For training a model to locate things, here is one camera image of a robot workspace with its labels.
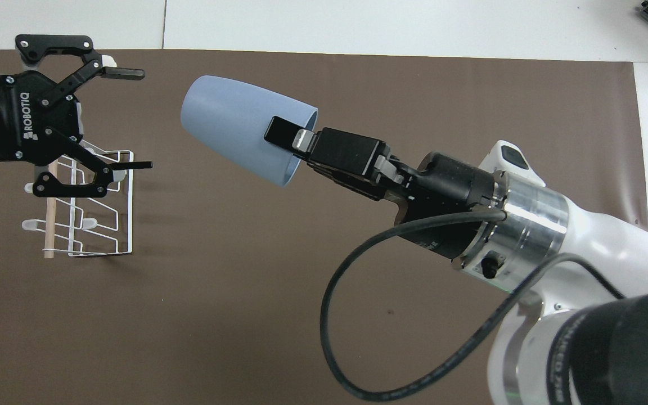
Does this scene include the white wire cup holder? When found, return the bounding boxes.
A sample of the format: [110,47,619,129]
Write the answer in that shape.
[21,141,135,260]

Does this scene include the black cable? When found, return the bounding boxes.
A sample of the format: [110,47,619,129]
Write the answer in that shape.
[319,208,626,403]

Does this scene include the pale blue cup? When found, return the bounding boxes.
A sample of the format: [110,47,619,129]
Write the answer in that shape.
[180,75,321,188]

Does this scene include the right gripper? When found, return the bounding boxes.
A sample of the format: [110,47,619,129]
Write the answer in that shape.
[383,151,506,260]

